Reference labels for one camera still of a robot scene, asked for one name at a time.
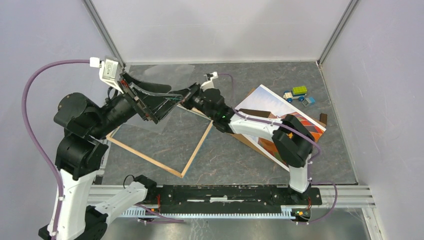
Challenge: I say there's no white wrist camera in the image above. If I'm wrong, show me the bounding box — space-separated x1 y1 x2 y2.
200 71 219 91
99 56 120 90

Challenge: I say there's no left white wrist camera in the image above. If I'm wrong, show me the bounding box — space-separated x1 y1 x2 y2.
99 56 120 90

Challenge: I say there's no white cable duct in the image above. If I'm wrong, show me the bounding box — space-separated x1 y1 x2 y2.
119 206 295 220

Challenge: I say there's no wooden picture frame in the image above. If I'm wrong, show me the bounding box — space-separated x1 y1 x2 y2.
106 104 213 178

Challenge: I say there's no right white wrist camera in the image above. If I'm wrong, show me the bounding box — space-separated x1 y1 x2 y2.
200 71 219 91

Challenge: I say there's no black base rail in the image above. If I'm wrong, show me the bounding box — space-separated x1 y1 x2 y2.
155 184 323 214

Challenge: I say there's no toy brick car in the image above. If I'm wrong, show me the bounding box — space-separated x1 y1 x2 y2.
282 85 308 103

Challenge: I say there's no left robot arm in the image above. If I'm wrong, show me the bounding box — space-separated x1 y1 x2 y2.
38 73 181 240

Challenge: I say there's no hot air balloon photo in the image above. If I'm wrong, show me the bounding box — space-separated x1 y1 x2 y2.
231 84 327 172

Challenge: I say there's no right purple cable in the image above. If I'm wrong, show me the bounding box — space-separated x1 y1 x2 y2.
216 73 339 226

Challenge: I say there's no small brown block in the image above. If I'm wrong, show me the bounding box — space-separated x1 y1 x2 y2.
319 113 328 127

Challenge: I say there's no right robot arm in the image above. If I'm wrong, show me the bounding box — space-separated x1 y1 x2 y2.
175 83 322 194

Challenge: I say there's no small blue grey brick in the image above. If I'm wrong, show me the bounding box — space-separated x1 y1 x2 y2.
302 97 316 107

